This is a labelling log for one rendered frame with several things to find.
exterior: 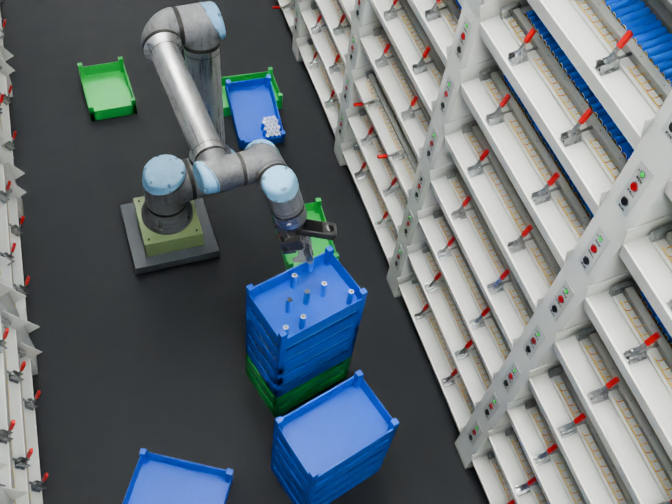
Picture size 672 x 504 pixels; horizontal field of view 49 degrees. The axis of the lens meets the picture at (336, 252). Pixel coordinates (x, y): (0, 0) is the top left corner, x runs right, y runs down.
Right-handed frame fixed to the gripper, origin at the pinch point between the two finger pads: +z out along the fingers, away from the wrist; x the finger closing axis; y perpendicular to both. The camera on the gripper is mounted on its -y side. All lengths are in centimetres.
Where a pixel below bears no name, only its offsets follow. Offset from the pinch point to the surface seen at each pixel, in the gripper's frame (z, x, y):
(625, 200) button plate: -59, 40, -70
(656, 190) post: -66, 44, -73
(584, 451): 7, 65, -63
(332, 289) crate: 13.3, 3.4, -3.6
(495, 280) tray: 4, 14, -51
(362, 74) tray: 15, -92, -22
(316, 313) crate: 12.0, 11.9, 1.7
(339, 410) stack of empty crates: 29.2, 36.1, -0.7
